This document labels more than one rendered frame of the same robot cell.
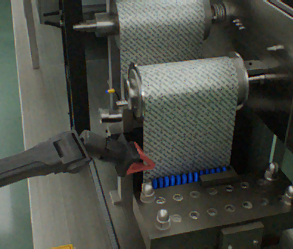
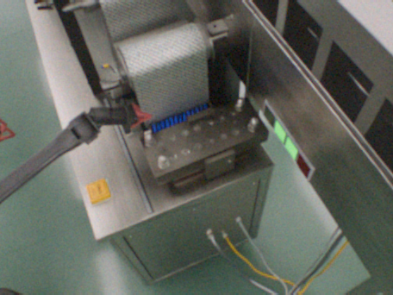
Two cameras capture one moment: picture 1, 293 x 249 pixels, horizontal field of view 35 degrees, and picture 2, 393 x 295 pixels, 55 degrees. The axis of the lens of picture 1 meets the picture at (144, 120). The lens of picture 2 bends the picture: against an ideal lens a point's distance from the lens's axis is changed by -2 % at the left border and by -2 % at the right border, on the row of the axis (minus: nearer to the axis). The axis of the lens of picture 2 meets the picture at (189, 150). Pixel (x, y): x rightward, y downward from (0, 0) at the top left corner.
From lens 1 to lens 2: 36 cm
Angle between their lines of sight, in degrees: 27
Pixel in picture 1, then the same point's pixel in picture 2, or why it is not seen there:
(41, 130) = (61, 75)
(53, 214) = (86, 153)
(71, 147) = (84, 128)
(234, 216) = (213, 148)
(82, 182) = not seen: hidden behind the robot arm
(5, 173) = (41, 165)
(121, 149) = (123, 115)
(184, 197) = (177, 136)
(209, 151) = (191, 97)
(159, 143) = (152, 102)
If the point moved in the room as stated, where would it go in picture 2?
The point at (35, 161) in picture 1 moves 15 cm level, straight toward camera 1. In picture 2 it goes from (61, 148) to (74, 192)
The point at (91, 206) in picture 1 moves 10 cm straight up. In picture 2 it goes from (112, 141) to (105, 126)
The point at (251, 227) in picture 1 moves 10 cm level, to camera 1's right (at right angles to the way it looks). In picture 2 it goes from (226, 155) to (256, 150)
